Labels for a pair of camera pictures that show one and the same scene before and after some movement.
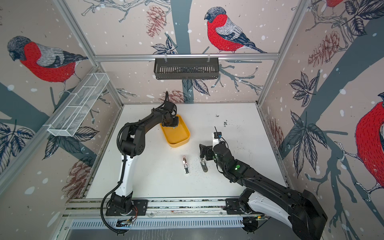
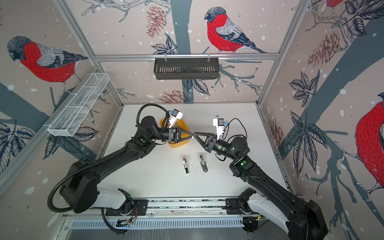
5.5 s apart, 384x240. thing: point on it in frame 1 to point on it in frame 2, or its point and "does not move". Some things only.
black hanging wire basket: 199,68 does not move
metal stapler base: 204,165 does not move
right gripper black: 204,150 to 211,144
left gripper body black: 172,121 to 171,135
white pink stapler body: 185,165 does not move
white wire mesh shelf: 76,108 does not move
